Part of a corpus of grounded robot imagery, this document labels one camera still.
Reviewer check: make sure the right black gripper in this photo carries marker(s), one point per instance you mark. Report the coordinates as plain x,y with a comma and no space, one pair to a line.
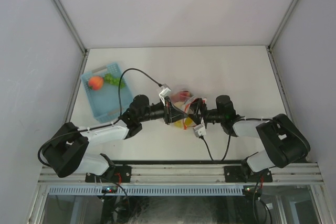
196,105

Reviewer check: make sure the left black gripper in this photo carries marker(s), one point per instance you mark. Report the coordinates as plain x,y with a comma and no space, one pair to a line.
171,113

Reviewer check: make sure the yellow fake pear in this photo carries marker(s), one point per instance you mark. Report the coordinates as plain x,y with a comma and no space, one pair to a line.
179,105

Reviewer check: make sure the clear zip top bag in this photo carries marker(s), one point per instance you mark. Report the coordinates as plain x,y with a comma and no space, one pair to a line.
188,102

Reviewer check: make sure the green fake grape bunch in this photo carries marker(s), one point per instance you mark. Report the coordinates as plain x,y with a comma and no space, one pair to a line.
110,79

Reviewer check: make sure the orange fake peach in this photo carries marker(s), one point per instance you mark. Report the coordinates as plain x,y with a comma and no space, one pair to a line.
95,83

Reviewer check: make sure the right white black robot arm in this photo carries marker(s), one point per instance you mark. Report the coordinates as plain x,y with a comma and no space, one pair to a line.
282,141

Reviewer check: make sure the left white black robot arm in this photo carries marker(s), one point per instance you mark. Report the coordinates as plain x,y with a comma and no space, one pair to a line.
66,153

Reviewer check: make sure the yellow fake lemon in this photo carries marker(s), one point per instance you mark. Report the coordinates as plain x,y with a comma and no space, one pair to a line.
184,123

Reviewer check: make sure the red fake strawberries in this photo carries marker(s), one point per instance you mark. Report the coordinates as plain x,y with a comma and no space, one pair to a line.
182,96

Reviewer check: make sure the light blue plastic basket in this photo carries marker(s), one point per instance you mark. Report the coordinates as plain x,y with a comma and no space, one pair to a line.
107,103

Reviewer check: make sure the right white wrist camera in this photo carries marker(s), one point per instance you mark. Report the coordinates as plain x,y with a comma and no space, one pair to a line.
199,130

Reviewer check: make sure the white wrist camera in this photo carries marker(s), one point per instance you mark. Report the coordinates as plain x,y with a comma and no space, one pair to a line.
163,91
199,130

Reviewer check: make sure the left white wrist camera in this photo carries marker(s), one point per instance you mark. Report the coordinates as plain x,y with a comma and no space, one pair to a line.
163,91

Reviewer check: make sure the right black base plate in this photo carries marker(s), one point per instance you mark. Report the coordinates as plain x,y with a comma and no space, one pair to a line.
236,172

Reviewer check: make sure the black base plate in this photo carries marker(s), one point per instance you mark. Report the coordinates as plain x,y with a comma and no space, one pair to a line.
119,174
236,172

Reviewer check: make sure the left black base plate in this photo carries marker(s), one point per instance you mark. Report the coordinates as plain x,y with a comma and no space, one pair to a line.
119,174

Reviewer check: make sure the light blue slotted cable duct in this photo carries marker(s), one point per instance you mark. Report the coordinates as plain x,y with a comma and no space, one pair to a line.
148,190

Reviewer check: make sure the aluminium front rail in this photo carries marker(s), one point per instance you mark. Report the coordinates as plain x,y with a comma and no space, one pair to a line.
188,174

